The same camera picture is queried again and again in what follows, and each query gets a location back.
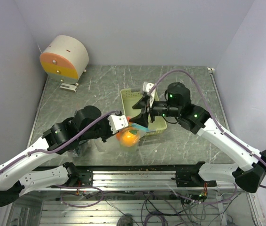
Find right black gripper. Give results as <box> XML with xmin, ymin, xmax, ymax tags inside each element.
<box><xmin>129</xmin><ymin>95</ymin><xmax>181</xmax><ymax>127</ymax></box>

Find yellow-green perforated plastic basket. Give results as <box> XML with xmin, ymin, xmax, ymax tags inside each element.
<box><xmin>120</xmin><ymin>88</ymin><xmax>167</xmax><ymax>136</ymax></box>

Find yellow-orange peach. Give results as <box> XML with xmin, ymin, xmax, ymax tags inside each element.
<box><xmin>116</xmin><ymin>128</ymin><xmax>140</xmax><ymax>147</ymax></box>

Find blue-zipper clear bag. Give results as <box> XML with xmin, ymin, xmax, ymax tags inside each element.
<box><xmin>94</xmin><ymin>122</ymin><xmax>149</xmax><ymax>154</ymax></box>

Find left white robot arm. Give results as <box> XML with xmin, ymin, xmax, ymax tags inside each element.
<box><xmin>0</xmin><ymin>105</ymin><xmax>126</xmax><ymax>207</ymax></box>

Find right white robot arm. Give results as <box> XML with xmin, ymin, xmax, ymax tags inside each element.
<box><xmin>130</xmin><ymin>82</ymin><xmax>266</xmax><ymax>193</ymax></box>

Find cylindrical drawer box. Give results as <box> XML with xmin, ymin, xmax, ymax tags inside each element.
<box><xmin>39</xmin><ymin>35</ymin><xmax>89</xmax><ymax>85</ymax></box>

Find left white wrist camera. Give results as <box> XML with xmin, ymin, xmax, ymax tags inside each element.
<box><xmin>108</xmin><ymin>115</ymin><xmax>129</xmax><ymax>134</ymax></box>

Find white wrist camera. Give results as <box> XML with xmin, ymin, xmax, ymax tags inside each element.
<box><xmin>141</xmin><ymin>81</ymin><xmax>156</xmax><ymax>108</ymax></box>
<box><xmin>108</xmin><ymin>115</ymin><xmax>129</xmax><ymax>134</ymax></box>

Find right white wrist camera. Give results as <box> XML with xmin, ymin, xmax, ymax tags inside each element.
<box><xmin>141</xmin><ymin>81</ymin><xmax>156</xmax><ymax>108</ymax></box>

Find small silver metal bracket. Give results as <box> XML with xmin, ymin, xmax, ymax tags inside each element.
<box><xmin>60</xmin><ymin>83</ymin><xmax>78</xmax><ymax>93</ymax></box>

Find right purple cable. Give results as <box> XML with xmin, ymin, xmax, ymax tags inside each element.
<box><xmin>148</xmin><ymin>69</ymin><xmax>266</xmax><ymax>190</ymax></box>

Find purple cable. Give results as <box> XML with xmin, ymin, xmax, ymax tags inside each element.
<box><xmin>0</xmin><ymin>110</ymin><xmax>122</xmax><ymax>207</ymax></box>
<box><xmin>148</xmin><ymin>69</ymin><xmax>266</xmax><ymax>190</ymax></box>

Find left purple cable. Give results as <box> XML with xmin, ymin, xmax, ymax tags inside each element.
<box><xmin>0</xmin><ymin>110</ymin><xmax>122</xmax><ymax>207</ymax></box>

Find loose wires under table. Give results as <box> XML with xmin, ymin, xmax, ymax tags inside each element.
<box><xmin>60</xmin><ymin>183</ymin><xmax>242</xmax><ymax>226</ymax></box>

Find aluminium rail frame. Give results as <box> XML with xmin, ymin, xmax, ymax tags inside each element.
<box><xmin>5</xmin><ymin>165</ymin><xmax>266</xmax><ymax>226</ymax></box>

